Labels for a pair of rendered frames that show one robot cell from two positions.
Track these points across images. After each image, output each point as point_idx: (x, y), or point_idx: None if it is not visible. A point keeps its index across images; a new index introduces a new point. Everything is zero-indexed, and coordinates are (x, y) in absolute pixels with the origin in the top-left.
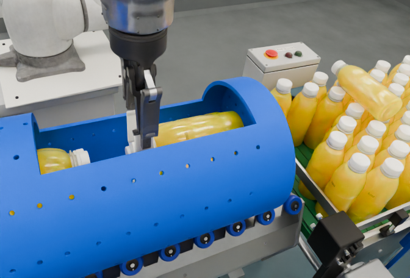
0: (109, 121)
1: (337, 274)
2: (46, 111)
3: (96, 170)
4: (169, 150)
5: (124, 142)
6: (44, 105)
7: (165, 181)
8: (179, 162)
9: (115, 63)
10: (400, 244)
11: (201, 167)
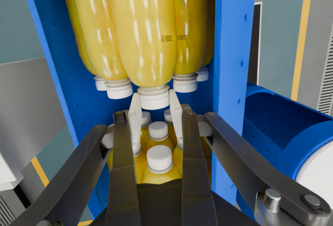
0: (72, 114)
1: None
2: (6, 139)
3: (223, 175)
4: (225, 90)
5: (85, 87)
6: (1, 145)
7: (243, 95)
8: (238, 76)
9: None
10: None
11: (246, 41)
